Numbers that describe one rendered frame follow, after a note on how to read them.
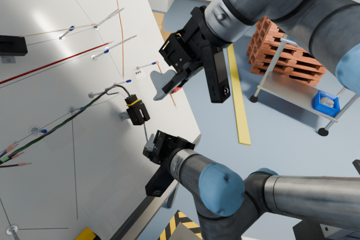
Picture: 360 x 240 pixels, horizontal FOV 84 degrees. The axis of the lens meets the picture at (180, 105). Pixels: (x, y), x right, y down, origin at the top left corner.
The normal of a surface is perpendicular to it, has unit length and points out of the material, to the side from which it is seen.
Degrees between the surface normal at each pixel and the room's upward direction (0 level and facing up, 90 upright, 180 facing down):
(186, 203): 0
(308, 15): 72
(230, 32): 107
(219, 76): 59
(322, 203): 77
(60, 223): 54
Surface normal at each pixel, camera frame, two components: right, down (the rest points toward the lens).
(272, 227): 0.15, -0.75
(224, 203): 0.51, 0.08
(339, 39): -0.94, -0.22
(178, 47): -0.58, 0.43
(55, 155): 0.74, -0.07
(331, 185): -0.69, -0.71
